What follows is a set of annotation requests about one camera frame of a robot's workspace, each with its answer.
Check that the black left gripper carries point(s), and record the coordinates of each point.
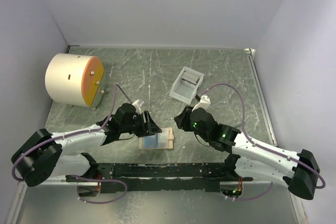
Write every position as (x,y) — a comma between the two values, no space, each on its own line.
(148,128)

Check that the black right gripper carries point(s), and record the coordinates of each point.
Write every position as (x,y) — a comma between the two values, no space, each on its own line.
(182,119)

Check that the credit card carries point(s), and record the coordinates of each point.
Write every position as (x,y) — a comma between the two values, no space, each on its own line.
(162,140)

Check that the beige leather card holder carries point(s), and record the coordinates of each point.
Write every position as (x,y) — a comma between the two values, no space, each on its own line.
(148,142)

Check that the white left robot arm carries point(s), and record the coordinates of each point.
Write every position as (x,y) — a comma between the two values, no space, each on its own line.
(46,154)

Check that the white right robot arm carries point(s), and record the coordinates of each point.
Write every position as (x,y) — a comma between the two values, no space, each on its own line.
(298,172)

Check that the white plastic card tray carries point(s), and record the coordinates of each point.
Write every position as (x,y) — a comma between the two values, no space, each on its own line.
(183,91)

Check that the cream cylindrical drawer cabinet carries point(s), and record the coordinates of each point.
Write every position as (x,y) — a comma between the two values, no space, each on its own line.
(77,80)

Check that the aluminium frame extrusion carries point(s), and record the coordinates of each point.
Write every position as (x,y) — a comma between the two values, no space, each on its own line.
(79,79)

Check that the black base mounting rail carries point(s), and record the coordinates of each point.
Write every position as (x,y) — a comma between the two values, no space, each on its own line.
(169,176)

